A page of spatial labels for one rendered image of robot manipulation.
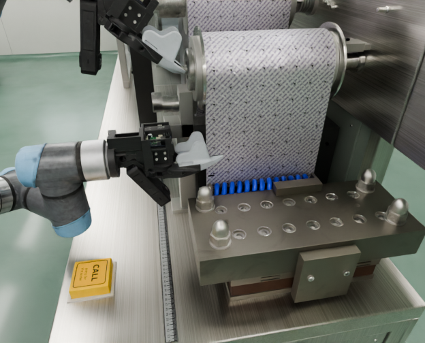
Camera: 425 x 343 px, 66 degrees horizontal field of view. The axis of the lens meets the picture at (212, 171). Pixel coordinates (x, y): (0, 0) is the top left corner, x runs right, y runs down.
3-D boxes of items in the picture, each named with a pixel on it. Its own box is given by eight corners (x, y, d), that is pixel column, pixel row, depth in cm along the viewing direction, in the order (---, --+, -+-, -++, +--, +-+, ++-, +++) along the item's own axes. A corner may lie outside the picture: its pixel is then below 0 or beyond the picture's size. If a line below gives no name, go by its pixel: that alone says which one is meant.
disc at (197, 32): (193, 92, 71) (191, 18, 62) (195, 92, 71) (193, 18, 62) (203, 123, 59) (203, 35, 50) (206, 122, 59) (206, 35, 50)
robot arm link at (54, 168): (35, 175, 64) (21, 137, 59) (93, 170, 66) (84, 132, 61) (23, 201, 57) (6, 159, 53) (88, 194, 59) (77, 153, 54)
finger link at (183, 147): (223, 133, 62) (174, 137, 60) (222, 159, 65) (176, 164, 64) (219, 126, 64) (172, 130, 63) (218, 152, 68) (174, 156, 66)
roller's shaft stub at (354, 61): (319, 70, 67) (323, 48, 65) (351, 69, 68) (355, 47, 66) (329, 77, 63) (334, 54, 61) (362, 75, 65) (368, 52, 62)
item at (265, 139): (206, 188, 68) (205, 104, 58) (311, 177, 72) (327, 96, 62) (206, 189, 68) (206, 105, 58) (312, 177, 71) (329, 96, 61)
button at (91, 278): (77, 269, 65) (74, 261, 64) (113, 265, 66) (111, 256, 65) (71, 299, 60) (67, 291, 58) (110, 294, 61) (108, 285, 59)
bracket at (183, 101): (169, 202, 83) (158, 84, 67) (194, 199, 84) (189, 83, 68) (170, 214, 79) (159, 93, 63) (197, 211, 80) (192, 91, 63)
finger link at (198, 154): (226, 141, 59) (175, 145, 58) (225, 169, 62) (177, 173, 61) (223, 134, 62) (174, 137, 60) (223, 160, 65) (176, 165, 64)
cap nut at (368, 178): (351, 184, 68) (357, 165, 65) (368, 182, 68) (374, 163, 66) (361, 194, 65) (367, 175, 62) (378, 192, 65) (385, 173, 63)
